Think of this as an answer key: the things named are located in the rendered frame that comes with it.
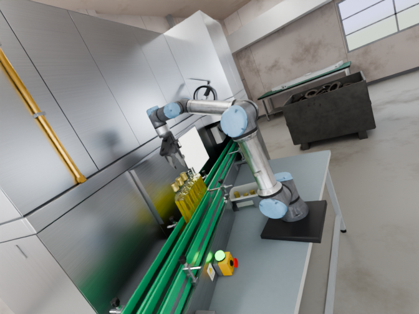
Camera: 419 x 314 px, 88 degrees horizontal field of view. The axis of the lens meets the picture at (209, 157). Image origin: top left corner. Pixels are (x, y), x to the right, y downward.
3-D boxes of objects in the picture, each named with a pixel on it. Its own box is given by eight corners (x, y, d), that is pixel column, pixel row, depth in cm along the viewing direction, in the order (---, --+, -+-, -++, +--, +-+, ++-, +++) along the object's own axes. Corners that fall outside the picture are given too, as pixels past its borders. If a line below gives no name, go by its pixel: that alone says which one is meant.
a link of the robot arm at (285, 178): (301, 189, 112) (292, 166, 109) (295, 204, 102) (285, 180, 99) (279, 191, 120) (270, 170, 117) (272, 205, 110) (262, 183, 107)
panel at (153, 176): (207, 159, 197) (191, 125, 188) (210, 158, 196) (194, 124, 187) (159, 224, 118) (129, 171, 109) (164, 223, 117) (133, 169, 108)
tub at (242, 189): (235, 197, 158) (231, 187, 156) (265, 190, 149) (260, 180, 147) (231, 212, 143) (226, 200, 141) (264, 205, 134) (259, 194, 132)
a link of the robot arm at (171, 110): (181, 98, 112) (167, 104, 119) (166, 103, 103) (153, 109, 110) (187, 112, 114) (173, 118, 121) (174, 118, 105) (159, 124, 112)
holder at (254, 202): (229, 199, 160) (225, 190, 158) (265, 191, 149) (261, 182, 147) (224, 214, 145) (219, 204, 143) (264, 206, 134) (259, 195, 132)
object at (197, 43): (221, 111, 274) (191, 40, 251) (249, 100, 259) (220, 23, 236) (204, 126, 212) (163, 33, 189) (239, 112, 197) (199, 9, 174)
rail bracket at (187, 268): (195, 279, 85) (180, 253, 82) (211, 278, 82) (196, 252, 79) (191, 288, 82) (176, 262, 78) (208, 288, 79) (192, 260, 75)
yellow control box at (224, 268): (222, 264, 104) (216, 252, 102) (236, 263, 101) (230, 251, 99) (218, 276, 98) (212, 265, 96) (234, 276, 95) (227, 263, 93)
